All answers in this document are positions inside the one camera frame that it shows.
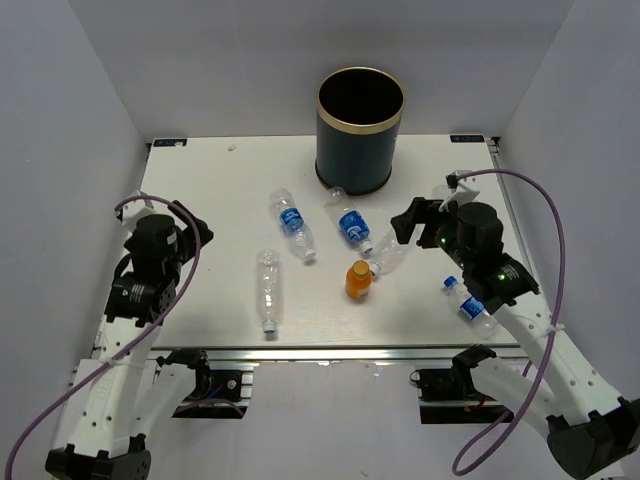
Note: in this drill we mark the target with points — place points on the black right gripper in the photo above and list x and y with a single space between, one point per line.
420 212

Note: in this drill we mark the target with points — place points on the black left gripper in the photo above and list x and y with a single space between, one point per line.
187 236

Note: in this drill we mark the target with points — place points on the clear bottle blue label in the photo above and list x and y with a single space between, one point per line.
349 221
298 234

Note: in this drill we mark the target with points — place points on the clear crushed bottle white cap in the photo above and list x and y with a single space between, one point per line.
387 255

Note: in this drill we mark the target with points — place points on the small orange juice bottle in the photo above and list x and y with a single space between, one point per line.
358 280

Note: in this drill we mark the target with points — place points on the small bottle blue cap label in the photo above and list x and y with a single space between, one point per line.
469 309

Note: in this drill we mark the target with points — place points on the clear unlabelled bottle blue cap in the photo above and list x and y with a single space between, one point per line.
269 290

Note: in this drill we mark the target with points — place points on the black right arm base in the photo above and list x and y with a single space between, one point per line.
442 401

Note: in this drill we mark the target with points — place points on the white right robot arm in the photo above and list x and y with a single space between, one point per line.
587 424

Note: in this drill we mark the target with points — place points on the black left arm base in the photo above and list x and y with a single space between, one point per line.
227 397

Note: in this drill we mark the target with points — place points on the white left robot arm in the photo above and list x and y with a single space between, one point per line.
112 435

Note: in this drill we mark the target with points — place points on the dark blue gold-rimmed bin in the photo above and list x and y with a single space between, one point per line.
359 112

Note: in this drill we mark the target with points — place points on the right blue corner sticker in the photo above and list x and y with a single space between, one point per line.
466 138

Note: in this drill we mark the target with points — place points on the blue corner sticker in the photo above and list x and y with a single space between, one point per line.
466 138
169 142

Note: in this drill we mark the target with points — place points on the left blue corner sticker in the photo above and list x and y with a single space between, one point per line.
169 142

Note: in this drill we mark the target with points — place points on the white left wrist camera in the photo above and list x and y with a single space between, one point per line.
131 206

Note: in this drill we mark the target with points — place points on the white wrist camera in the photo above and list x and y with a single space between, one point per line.
131 206
451 198

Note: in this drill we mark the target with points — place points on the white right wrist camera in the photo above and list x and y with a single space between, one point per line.
451 198

